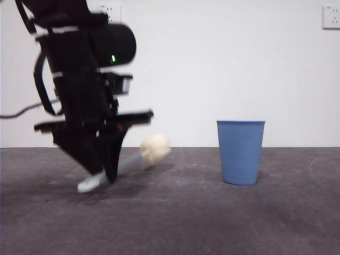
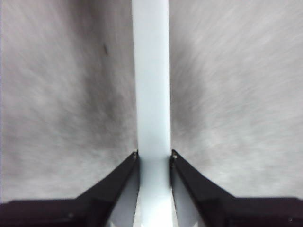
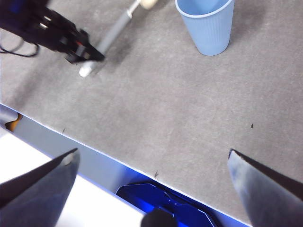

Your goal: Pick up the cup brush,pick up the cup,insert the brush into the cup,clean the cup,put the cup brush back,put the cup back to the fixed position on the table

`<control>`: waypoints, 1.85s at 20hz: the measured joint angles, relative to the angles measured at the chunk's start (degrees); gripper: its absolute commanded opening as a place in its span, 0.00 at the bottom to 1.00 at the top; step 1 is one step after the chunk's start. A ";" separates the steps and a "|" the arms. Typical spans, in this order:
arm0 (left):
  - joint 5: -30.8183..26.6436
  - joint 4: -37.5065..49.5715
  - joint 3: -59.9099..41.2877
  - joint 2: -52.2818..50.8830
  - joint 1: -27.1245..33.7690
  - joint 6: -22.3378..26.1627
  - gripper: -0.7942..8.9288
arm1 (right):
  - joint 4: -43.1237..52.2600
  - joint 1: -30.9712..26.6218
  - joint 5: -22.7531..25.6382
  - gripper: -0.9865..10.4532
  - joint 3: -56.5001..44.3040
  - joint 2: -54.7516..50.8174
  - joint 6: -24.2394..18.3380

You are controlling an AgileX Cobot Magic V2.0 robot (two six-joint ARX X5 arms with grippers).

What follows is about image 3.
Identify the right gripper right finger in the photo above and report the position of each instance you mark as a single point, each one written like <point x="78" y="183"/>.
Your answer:
<point x="272" y="201"/>

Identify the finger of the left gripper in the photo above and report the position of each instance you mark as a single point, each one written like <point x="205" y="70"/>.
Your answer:
<point x="91" y="55"/>

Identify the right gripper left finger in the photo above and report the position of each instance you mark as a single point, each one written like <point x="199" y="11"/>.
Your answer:
<point x="35" y="203"/>

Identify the blue ribbed plastic cup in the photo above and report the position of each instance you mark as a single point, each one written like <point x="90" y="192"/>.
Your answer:
<point x="208" y="33"/>

